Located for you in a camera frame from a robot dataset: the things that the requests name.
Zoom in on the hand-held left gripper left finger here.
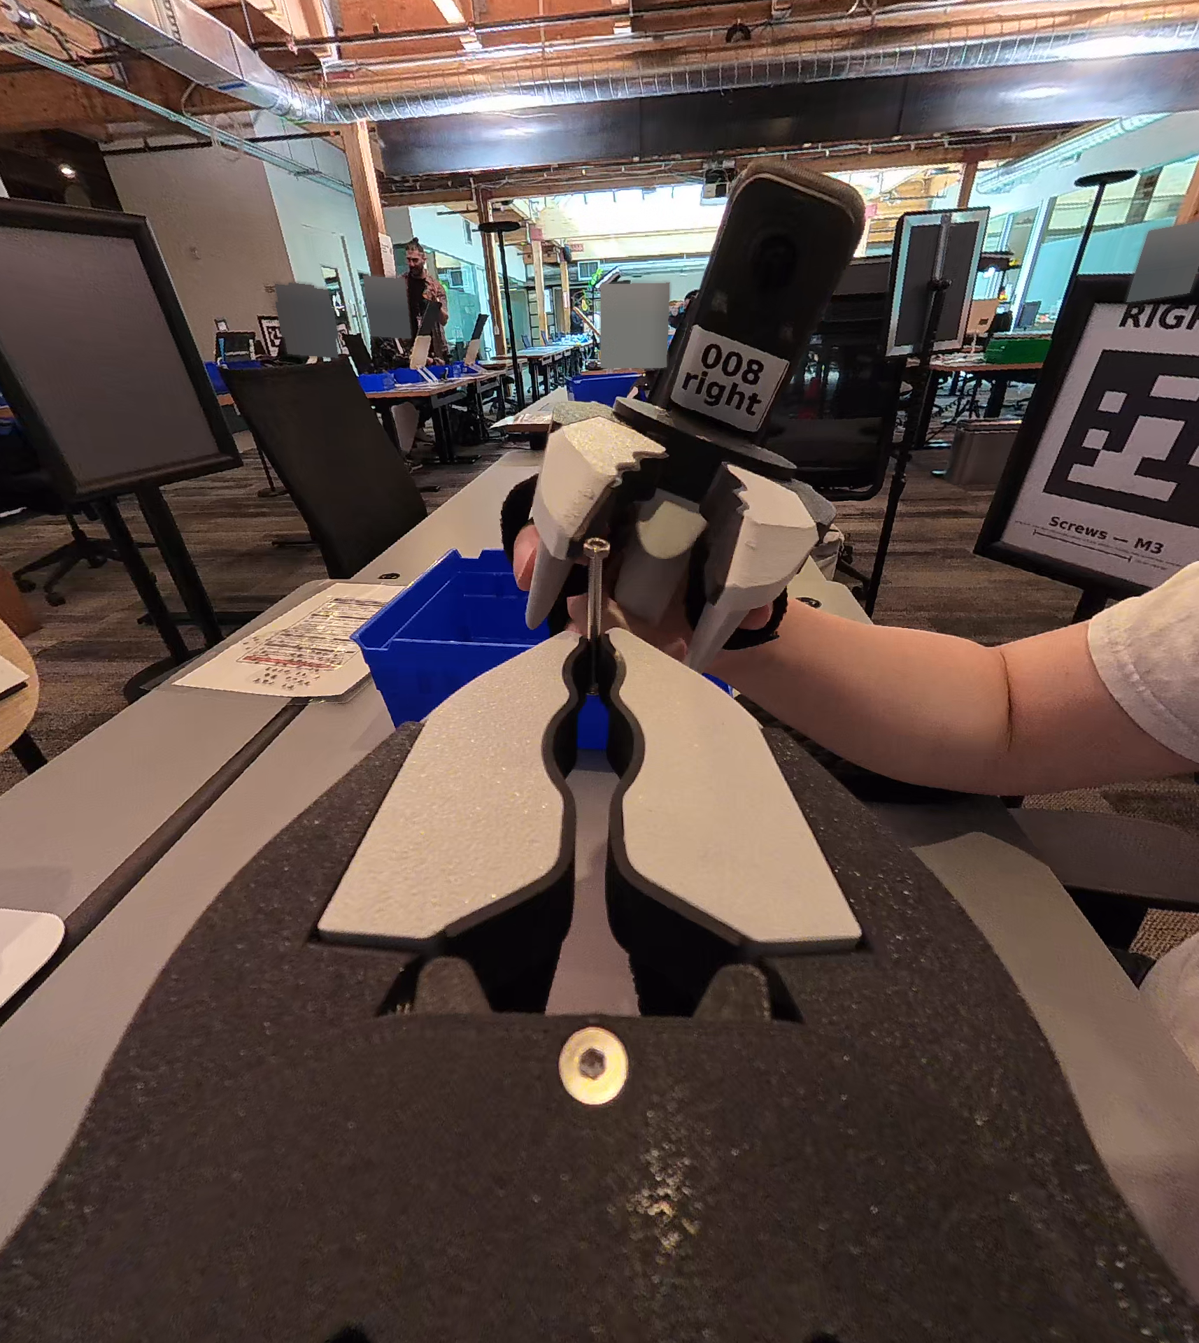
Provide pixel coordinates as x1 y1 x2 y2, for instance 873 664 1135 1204
317 626 594 1015

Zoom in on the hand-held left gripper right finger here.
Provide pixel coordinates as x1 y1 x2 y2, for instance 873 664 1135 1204
599 625 866 1015

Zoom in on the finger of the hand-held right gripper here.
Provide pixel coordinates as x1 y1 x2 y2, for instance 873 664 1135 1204
524 419 673 630
686 465 822 672

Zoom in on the steel bolt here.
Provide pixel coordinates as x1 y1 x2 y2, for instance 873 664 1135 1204
584 537 610 696

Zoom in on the person's right forearm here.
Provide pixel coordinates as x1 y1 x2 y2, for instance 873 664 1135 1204
725 597 1194 798

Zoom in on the person's right hand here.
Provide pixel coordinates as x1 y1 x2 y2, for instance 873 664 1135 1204
510 520 792 664

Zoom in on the black framed easel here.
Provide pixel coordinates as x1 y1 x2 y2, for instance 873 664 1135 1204
885 205 992 358
0 188 245 705

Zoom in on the grey waste bin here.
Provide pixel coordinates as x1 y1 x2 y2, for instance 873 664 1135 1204
946 419 1023 486

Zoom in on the printed paper sheet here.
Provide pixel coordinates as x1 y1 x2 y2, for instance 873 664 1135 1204
174 582 408 702

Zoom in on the white sign in black frame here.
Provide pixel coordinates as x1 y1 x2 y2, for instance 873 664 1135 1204
976 298 1199 601

